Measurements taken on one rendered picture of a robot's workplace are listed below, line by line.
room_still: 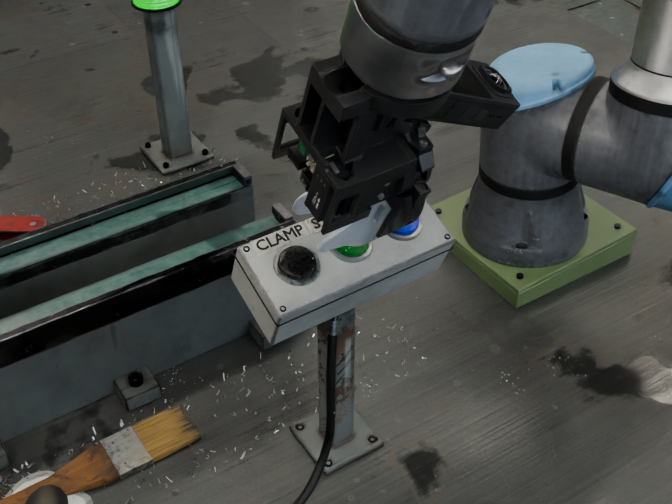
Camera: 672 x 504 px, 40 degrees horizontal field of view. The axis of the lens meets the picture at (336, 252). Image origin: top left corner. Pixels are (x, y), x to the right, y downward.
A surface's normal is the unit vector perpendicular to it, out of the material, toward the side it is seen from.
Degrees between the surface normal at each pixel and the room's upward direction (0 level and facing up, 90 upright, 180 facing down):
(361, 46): 92
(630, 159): 83
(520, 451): 0
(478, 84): 36
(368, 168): 22
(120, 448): 0
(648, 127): 83
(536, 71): 11
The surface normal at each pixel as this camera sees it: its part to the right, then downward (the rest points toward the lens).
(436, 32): 0.06, 0.85
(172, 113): 0.55, 0.54
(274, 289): 0.20, -0.52
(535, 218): -0.02, 0.38
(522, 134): -0.55, 0.50
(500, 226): -0.55, 0.30
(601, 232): -0.06, -0.77
